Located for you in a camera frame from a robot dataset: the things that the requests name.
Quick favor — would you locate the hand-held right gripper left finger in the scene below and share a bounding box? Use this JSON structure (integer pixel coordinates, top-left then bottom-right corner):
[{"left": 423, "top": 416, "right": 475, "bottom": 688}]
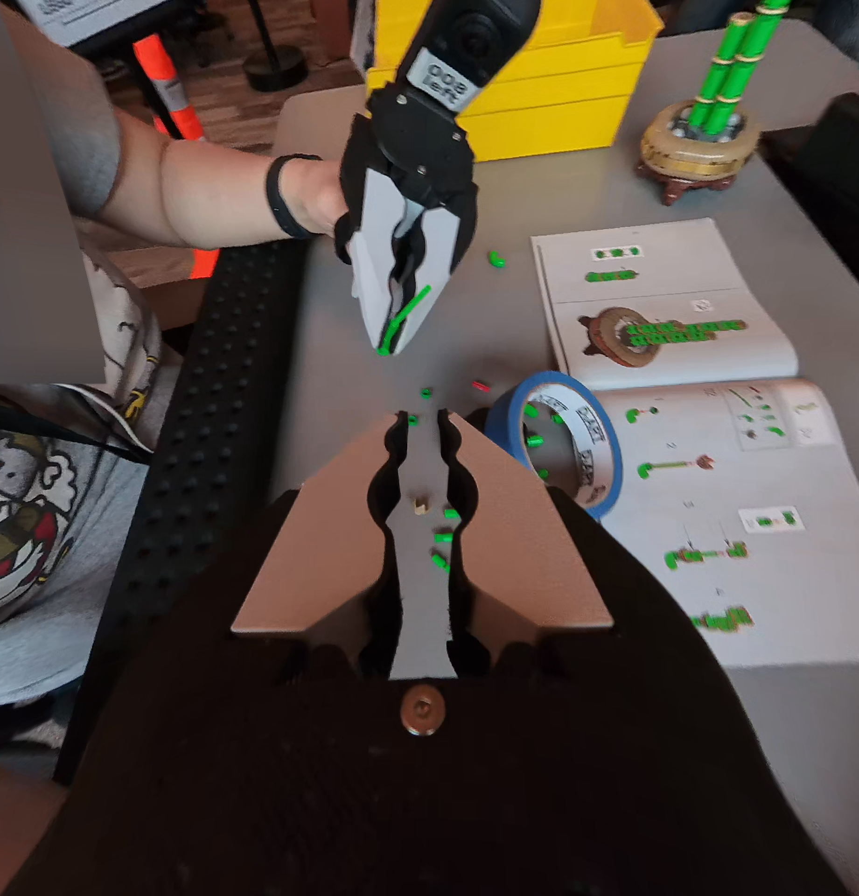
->
[{"left": 231, "top": 412, "right": 411, "bottom": 641}]

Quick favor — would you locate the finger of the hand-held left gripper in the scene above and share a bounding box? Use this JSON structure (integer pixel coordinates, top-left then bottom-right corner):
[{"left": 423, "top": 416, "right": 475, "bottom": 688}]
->
[
  {"left": 386, "top": 207, "right": 463, "bottom": 356},
  {"left": 347, "top": 170, "right": 409, "bottom": 349}
]

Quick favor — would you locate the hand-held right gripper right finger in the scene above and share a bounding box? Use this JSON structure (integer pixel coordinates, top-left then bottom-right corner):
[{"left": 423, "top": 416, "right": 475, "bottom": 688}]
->
[{"left": 438, "top": 409, "right": 614, "bottom": 653}]

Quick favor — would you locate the thin green lego rod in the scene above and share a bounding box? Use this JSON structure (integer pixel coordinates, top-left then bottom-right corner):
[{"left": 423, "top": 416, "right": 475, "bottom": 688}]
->
[{"left": 375, "top": 283, "right": 432, "bottom": 357}]

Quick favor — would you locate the person's left forearm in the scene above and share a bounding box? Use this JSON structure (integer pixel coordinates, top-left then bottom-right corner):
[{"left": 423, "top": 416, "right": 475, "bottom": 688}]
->
[{"left": 93, "top": 108, "right": 290, "bottom": 252}]

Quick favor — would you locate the lego instruction booklet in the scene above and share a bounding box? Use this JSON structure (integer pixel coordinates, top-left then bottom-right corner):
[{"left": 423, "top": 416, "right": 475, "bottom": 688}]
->
[{"left": 531, "top": 217, "right": 859, "bottom": 669}]

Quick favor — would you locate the lego bamboo plant model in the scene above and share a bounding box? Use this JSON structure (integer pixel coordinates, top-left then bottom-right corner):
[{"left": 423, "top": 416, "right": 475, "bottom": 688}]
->
[{"left": 636, "top": 0, "right": 794, "bottom": 206}]

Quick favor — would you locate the person's left hand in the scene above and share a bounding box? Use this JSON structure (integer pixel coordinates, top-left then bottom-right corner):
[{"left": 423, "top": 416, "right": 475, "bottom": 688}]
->
[{"left": 281, "top": 160, "right": 349, "bottom": 238}]

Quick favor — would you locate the row of green round bricks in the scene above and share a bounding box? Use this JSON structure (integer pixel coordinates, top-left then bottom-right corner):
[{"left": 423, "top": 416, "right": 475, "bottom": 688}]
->
[{"left": 522, "top": 402, "right": 566, "bottom": 480}]

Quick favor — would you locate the black round stand base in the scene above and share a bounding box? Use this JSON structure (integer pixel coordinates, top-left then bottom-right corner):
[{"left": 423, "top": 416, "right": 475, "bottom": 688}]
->
[{"left": 242, "top": 0, "right": 309, "bottom": 93}]

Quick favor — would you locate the blue masking tape roll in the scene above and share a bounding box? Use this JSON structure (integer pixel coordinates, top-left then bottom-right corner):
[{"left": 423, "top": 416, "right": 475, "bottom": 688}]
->
[{"left": 484, "top": 371, "right": 624, "bottom": 522}]

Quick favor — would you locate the yellow plastic bin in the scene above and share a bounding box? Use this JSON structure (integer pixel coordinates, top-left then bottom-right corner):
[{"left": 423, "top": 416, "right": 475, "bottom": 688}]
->
[{"left": 365, "top": 0, "right": 664, "bottom": 163}]

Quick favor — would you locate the black framed marker sign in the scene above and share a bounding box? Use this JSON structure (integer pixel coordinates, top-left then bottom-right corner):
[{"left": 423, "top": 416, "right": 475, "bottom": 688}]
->
[{"left": 13, "top": 0, "right": 196, "bottom": 50}]

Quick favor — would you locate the dark bulky object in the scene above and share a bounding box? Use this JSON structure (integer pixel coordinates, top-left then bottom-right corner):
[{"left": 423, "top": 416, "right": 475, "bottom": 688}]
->
[{"left": 758, "top": 91, "right": 859, "bottom": 302}]

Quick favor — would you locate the black wrist strap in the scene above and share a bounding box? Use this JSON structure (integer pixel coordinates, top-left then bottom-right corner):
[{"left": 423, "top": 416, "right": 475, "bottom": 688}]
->
[{"left": 265, "top": 154, "right": 325, "bottom": 240}]

